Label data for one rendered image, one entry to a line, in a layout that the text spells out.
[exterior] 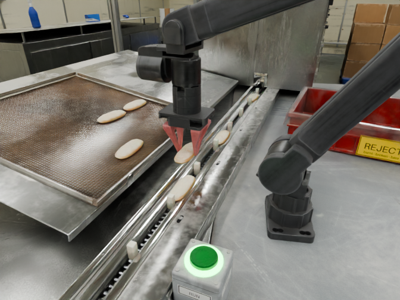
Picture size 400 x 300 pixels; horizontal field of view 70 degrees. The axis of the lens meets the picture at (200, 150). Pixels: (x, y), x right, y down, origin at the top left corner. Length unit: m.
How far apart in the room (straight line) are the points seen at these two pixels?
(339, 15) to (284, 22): 6.32
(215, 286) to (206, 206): 0.20
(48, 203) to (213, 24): 0.42
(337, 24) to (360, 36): 2.70
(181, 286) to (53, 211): 0.27
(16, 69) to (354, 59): 4.28
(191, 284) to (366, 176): 0.57
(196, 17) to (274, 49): 0.85
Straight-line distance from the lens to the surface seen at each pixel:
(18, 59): 2.49
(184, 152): 0.62
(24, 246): 0.65
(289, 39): 1.32
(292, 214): 0.58
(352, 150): 0.94
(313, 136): 0.51
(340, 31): 7.64
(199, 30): 0.51
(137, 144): 0.73
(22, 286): 0.58
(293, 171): 0.51
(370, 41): 4.99
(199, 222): 0.54
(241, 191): 0.70
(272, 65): 1.35
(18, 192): 0.63
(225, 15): 0.50
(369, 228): 0.68
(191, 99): 0.56
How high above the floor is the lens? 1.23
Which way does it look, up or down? 28 degrees down
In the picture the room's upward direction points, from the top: straight up
